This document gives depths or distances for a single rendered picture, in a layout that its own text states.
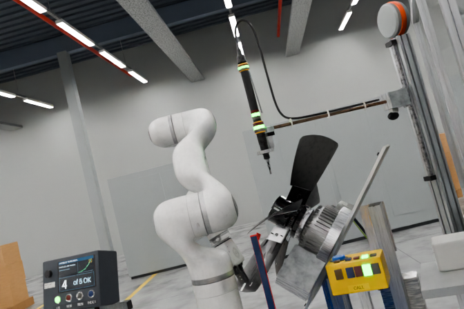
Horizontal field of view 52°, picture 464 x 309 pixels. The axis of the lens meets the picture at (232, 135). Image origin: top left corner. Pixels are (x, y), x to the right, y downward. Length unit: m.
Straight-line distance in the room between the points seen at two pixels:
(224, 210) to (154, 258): 8.14
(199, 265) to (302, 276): 0.60
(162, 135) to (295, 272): 0.70
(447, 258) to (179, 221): 1.07
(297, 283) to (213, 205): 0.63
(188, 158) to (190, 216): 0.22
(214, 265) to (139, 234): 8.13
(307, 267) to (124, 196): 7.77
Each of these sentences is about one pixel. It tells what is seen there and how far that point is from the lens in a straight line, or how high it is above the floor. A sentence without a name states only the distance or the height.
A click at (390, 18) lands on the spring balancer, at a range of 2.22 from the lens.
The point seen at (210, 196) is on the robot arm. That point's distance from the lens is 1.31.
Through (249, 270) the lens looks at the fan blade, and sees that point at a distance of 1.95.
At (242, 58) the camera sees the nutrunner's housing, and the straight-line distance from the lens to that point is 1.92.
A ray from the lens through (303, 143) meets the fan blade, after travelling 1.85.
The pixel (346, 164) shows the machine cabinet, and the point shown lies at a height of 1.16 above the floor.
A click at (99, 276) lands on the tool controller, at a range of 1.80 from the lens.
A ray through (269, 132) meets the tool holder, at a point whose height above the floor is 1.52.
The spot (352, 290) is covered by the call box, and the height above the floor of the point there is 0.99.
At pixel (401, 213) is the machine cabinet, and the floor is 0.25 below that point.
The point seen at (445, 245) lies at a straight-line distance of 1.96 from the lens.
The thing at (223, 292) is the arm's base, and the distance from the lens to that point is 1.33.
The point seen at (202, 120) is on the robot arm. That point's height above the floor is 1.59.
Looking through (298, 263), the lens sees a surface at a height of 1.02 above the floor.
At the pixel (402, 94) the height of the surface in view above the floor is 1.55.
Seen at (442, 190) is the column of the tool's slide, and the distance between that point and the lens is 2.18.
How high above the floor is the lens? 1.38
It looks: 5 degrees up
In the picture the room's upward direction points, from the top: 14 degrees counter-clockwise
